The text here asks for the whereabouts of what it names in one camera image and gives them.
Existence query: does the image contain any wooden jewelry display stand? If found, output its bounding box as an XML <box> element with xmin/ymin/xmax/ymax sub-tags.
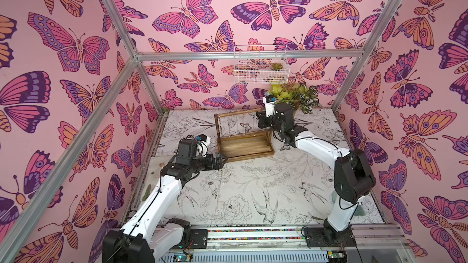
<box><xmin>214</xmin><ymin>108</ymin><xmax>275</xmax><ymax>162</ymax></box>

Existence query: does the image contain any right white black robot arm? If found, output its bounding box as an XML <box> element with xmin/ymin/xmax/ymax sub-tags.
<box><xmin>256</xmin><ymin>96</ymin><xmax>376</xmax><ymax>245</ymax></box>

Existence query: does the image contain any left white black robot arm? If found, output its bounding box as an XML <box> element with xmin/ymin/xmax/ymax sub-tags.
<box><xmin>102</xmin><ymin>135</ymin><xmax>228</xmax><ymax>263</ymax></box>

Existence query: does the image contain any glass vase with plants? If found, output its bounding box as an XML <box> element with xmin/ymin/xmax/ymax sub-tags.
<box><xmin>269</xmin><ymin>84</ymin><xmax>322</xmax><ymax>114</ymax></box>

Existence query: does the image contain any green brush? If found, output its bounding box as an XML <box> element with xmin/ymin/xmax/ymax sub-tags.
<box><xmin>354</xmin><ymin>205</ymin><xmax>366</xmax><ymax>216</ymax></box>

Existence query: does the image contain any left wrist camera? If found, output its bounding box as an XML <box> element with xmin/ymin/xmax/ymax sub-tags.
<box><xmin>196</xmin><ymin>134</ymin><xmax>211</xmax><ymax>157</ymax></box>

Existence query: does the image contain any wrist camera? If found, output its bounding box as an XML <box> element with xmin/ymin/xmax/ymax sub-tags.
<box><xmin>196</xmin><ymin>134</ymin><xmax>211</xmax><ymax>157</ymax></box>
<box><xmin>263</xmin><ymin>94</ymin><xmax>276</xmax><ymax>117</ymax></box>

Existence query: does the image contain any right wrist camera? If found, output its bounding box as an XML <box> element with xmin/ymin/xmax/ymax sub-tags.
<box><xmin>263</xmin><ymin>94</ymin><xmax>276</xmax><ymax>117</ymax></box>

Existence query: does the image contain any white wire wall basket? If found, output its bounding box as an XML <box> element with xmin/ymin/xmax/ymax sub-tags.
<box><xmin>232</xmin><ymin>50</ymin><xmax>290</xmax><ymax>85</ymax></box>

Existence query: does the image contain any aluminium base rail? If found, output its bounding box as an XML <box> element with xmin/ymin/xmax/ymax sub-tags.
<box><xmin>105</xmin><ymin>224</ymin><xmax>410</xmax><ymax>263</ymax></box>

